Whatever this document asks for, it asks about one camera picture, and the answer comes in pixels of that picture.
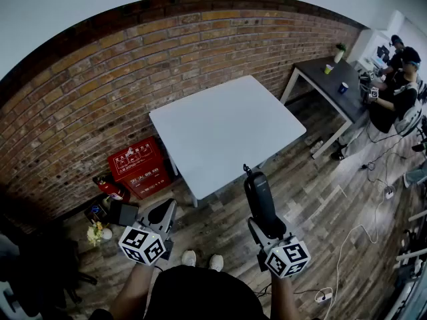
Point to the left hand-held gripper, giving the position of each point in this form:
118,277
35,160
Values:
143,245

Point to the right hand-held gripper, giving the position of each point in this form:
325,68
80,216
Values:
288,257

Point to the person's left forearm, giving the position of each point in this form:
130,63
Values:
133,292

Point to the person's right forearm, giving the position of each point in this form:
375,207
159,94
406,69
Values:
283,298

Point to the black office chair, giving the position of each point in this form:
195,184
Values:
43,272

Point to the white square table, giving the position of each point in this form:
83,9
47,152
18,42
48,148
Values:
227,128

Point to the black square box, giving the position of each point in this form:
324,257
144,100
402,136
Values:
123,213

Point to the small white round vase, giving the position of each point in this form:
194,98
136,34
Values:
107,234

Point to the person's left white shoe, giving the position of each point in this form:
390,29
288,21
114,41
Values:
189,258

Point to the person's white shoe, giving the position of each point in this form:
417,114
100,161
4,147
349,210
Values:
217,262
189,258

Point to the person's right white shoe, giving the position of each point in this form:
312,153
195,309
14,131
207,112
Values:
217,262

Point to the yellow flower bouquet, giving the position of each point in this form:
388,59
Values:
94,233

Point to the small open box with items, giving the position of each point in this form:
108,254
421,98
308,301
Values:
95,213

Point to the red fire extinguisher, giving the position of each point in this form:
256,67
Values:
110,188

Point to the person's black clothing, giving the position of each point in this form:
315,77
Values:
200,295

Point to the red fire equipment box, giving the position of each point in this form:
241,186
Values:
140,168

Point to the white power strip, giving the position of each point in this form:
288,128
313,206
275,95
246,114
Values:
324,295

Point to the small white floor socket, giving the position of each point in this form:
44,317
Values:
389,193

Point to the dark table with white legs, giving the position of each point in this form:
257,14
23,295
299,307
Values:
330,82

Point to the blue cup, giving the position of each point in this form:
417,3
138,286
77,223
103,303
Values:
343,88

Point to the yellow-green cup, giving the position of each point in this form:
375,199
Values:
328,69

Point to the potted plant in white pot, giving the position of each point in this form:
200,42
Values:
339,54

